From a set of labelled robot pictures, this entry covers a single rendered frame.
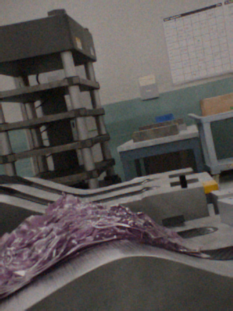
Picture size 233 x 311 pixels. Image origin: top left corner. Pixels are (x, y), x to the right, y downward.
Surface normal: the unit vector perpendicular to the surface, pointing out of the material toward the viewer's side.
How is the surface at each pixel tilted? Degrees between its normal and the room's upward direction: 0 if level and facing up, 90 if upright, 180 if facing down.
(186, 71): 90
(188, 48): 90
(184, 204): 90
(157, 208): 90
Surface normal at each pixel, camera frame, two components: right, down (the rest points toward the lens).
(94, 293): 0.22, 0.01
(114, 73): -0.14, 0.08
